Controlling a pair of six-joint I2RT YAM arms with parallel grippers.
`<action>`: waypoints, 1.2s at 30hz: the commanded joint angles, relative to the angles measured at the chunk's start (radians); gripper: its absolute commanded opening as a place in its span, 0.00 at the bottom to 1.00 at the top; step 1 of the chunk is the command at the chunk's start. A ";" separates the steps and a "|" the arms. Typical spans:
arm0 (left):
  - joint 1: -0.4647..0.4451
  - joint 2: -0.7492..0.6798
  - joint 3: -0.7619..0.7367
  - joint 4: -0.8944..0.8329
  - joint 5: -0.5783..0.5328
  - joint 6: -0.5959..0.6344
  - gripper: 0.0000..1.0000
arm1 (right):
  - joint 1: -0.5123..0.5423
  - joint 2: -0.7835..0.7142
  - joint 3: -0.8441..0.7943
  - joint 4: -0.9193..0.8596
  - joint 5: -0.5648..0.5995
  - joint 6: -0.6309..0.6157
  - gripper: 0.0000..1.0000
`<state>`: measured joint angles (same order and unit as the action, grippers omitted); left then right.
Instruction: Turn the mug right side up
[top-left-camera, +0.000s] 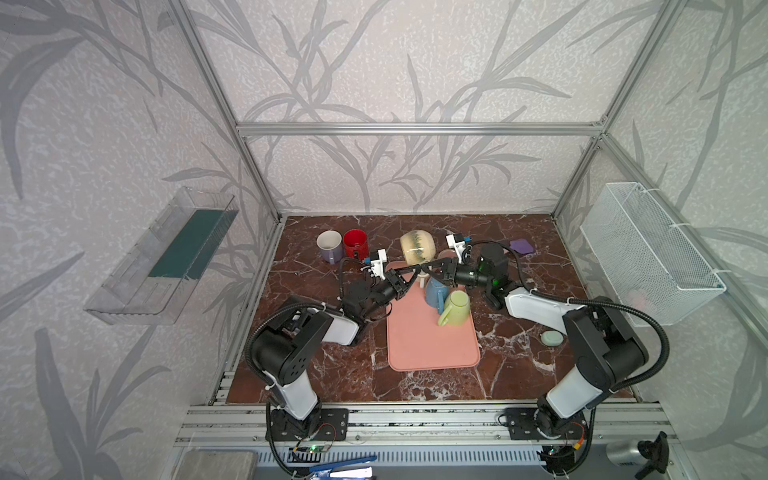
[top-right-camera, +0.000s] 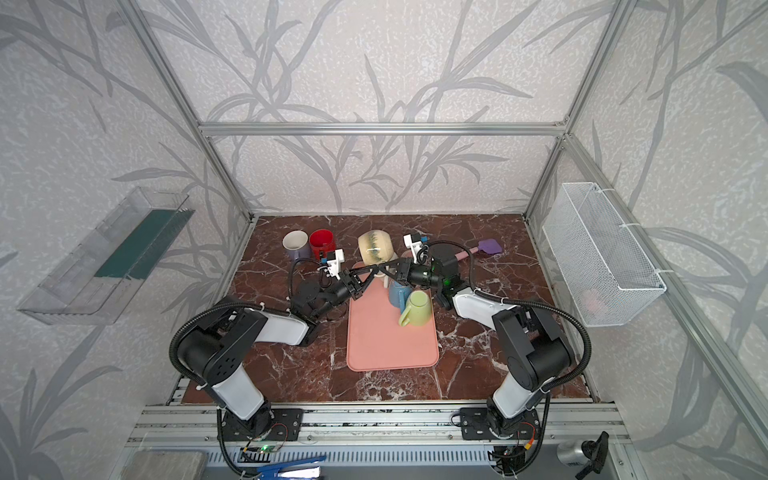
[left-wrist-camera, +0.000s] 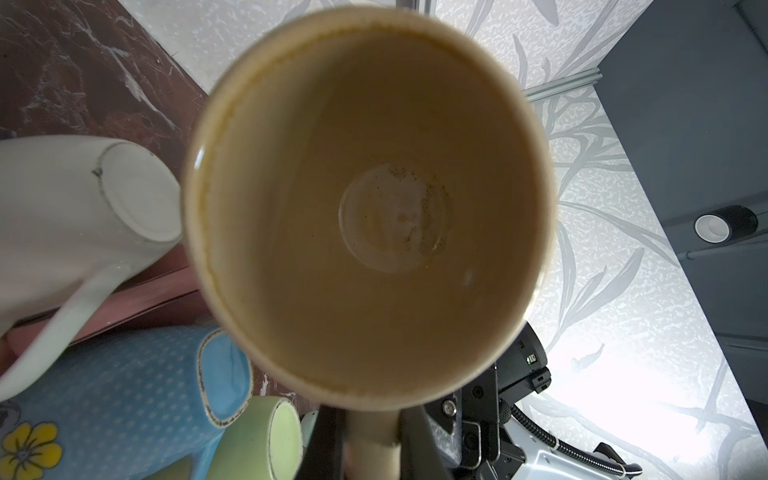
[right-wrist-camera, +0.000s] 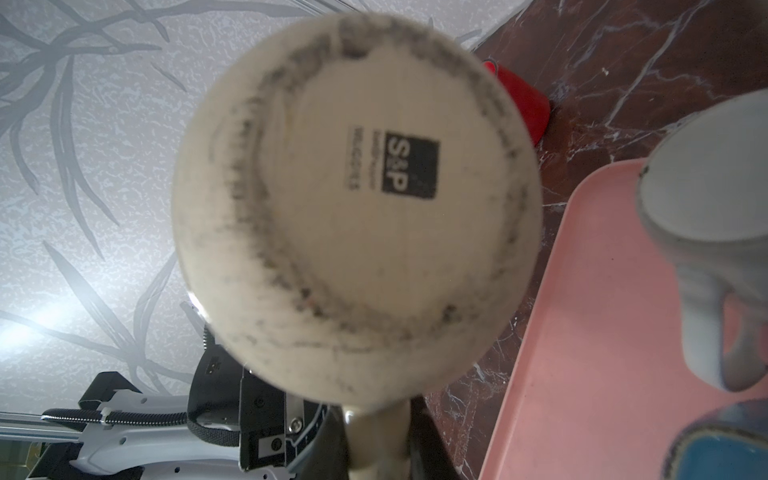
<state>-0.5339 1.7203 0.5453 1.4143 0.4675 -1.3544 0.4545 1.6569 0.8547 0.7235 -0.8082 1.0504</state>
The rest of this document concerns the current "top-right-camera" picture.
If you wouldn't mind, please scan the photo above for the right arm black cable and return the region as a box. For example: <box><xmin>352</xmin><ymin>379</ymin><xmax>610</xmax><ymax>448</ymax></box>
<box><xmin>422</xmin><ymin>239</ymin><xmax>593</xmax><ymax>475</ymax></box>

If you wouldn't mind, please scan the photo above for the aluminium front rail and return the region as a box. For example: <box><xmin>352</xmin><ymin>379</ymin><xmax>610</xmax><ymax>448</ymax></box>
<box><xmin>113</xmin><ymin>400</ymin><xmax>639</xmax><ymax>476</ymax></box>

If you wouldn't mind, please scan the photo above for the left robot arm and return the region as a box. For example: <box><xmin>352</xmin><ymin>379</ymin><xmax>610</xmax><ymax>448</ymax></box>
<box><xmin>168</xmin><ymin>265</ymin><xmax>383</xmax><ymax>425</ymax></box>

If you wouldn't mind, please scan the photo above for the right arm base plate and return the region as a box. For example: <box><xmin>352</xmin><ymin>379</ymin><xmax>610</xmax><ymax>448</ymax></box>
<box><xmin>451</xmin><ymin>407</ymin><xmax>540</xmax><ymax>443</ymax></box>

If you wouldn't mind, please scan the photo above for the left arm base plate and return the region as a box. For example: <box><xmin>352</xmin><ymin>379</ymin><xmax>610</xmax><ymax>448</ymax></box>
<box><xmin>220</xmin><ymin>408</ymin><xmax>304</xmax><ymax>442</ymax></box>

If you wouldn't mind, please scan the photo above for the lavender purple mug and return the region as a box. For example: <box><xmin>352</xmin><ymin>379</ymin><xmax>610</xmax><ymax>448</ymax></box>
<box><xmin>282</xmin><ymin>230</ymin><xmax>313</xmax><ymax>262</ymax></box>

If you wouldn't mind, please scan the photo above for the light green mug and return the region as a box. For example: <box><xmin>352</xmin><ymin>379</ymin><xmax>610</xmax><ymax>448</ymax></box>
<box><xmin>398</xmin><ymin>290</ymin><xmax>432</xmax><ymax>327</ymax></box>

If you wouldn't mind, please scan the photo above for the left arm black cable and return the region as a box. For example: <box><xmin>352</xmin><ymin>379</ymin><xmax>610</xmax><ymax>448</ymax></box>
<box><xmin>169</xmin><ymin>257</ymin><xmax>328</xmax><ymax>479</ymax></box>

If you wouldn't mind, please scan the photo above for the red mug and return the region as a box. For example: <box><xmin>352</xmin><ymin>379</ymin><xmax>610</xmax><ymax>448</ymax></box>
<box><xmin>309</xmin><ymin>229</ymin><xmax>336</xmax><ymax>261</ymax></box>

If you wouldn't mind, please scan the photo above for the beige speckled round mug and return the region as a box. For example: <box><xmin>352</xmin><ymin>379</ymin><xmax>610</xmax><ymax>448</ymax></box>
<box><xmin>358</xmin><ymin>230</ymin><xmax>394</xmax><ymax>265</ymax></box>

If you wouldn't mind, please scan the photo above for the pink plastic tray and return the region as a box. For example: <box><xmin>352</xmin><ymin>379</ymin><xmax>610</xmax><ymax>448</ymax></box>
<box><xmin>346</xmin><ymin>278</ymin><xmax>439</xmax><ymax>372</ymax></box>

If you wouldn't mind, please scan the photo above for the purple pink spatula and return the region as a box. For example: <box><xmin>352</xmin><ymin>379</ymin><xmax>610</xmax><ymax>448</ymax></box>
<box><xmin>455</xmin><ymin>239</ymin><xmax>503</xmax><ymax>260</ymax></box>

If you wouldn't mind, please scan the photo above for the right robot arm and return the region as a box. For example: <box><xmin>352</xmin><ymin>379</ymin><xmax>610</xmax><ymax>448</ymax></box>
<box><xmin>373</xmin><ymin>240</ymin><xmax>591</xmax><ymax>432</ymax></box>

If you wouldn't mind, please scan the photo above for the blue handled tool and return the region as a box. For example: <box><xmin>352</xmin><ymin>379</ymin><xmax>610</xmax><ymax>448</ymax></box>
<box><xmin>257</xmin><ymin>455</ymin><xmax>326</xmax><ymax>480</ymax></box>

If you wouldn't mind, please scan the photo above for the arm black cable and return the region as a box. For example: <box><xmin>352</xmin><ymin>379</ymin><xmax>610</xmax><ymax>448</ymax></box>
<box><xmin>422</xmin><ymin>239</ymin><xmax>593</xmax><ymax>475</ymax></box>
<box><xmin>169</xmin><ymin>257</ymin><xmax>328</xmax><ymax>479</ymax></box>

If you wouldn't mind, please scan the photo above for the blue dotted mug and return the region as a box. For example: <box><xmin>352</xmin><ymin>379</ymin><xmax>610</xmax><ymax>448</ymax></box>
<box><xmin>388</xmin><ymin>281</ymin><xmax>413</xmax><ymax>313</ymax></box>

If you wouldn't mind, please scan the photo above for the white wire basket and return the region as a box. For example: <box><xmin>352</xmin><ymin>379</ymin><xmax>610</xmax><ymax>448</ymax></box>
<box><xmin>543</xmin><ymin>182</ymin><xmax>667</xmax><ymax>327</ymax></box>

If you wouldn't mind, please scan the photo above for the black clamp knob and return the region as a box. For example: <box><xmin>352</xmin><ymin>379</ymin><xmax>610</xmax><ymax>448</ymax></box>
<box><xmin>557</xmin><ymin>431</ymin><xmax>610</xmax><ymax>480</ymax></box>

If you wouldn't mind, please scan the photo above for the clear plastic wall shelf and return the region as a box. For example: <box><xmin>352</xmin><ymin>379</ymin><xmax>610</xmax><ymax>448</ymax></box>
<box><xmin>18</xmin><ymin>187</ymin><xmax>195</xmax><ymax>325</ymax></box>

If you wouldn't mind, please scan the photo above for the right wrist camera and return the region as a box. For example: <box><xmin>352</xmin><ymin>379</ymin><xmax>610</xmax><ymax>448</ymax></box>
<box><xmin>403</xmin><ymin>233</ymin><xmax>428</xmax><ymax>264</ymax></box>

